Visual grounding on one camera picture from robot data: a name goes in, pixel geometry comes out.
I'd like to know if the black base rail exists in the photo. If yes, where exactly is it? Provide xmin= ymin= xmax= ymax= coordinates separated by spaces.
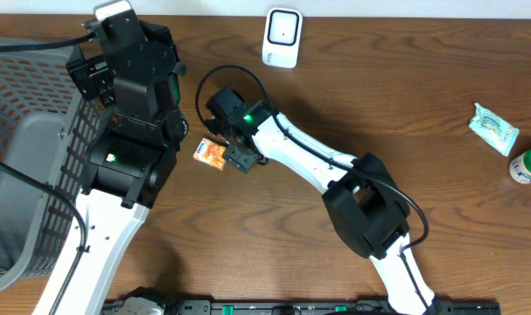
xmin=101 ymin=286 xmax=502 ymax=315

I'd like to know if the orange snack packet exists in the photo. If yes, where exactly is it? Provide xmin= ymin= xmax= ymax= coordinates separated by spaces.
xmin=192 ymin=138 xmax=226 ymax=171

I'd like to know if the teal wet wipes pack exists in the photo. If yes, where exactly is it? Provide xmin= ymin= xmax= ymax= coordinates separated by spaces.
xmin=468 ymin=102 xmax=520 ymax=157

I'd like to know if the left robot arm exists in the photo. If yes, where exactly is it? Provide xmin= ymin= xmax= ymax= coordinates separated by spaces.
xmin=35 ymin=1 xmax=189 ymax=314

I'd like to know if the white barcode scanner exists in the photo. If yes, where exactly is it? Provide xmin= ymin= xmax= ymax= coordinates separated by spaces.
xmin=262 ymin=7 xmax=304 ymax=68

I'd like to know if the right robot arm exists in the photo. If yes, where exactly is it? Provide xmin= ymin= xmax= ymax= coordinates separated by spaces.
xmin=206 ymin=87 xmax=436 ymax=314

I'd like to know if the grey plastic basket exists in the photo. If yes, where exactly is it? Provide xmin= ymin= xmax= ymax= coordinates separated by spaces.
xmin=0 ymin=47 xmax=101 ymax=291

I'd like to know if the green lid white jar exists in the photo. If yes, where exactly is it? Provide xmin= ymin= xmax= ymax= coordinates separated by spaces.
xmin=508 ymin=149 xmax=531 ymax=184

